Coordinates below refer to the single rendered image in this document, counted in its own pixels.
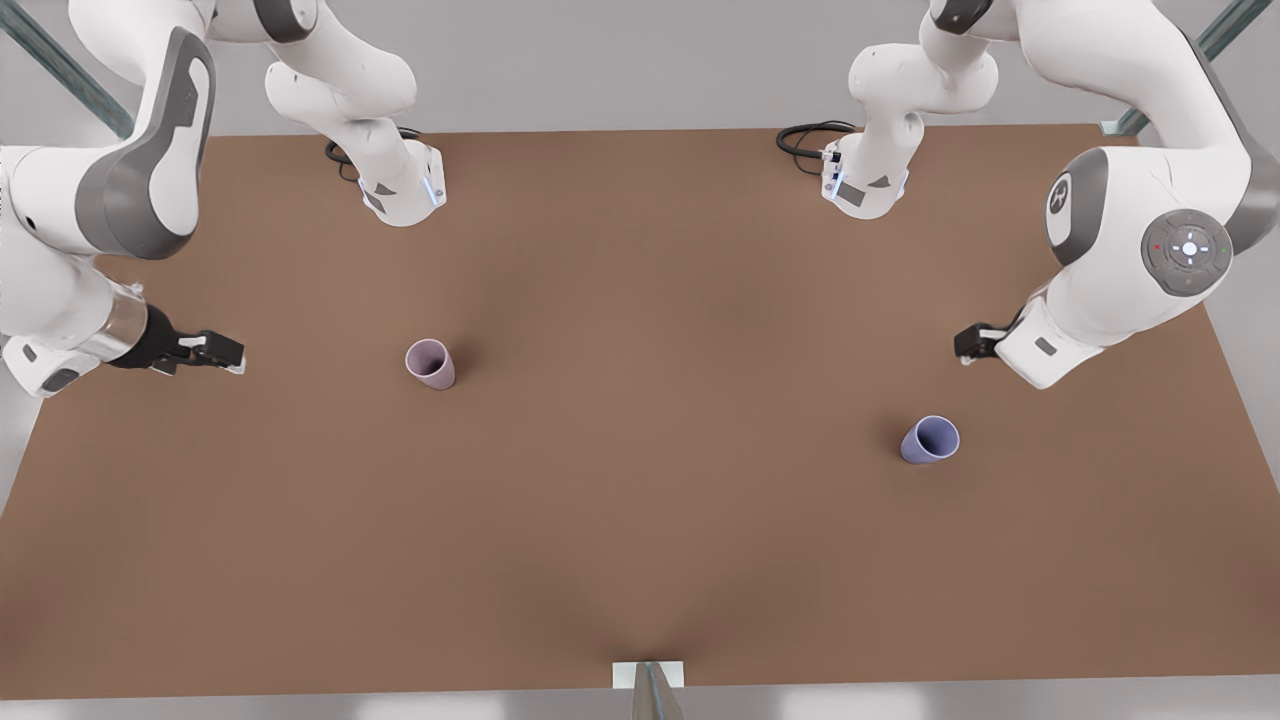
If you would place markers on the pink cup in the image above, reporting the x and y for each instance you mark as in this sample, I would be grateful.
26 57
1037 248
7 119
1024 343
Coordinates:
431 363

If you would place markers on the silver frame post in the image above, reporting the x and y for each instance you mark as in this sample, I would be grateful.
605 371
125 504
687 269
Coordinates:
65 65
1180 65
652 690

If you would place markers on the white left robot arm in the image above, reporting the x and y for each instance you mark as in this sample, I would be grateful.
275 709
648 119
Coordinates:
1140 200

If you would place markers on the purple cup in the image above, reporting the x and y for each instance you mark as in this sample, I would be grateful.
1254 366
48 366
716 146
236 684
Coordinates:
929 440

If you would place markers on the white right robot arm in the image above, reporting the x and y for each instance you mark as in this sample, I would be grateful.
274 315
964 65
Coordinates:
130 180

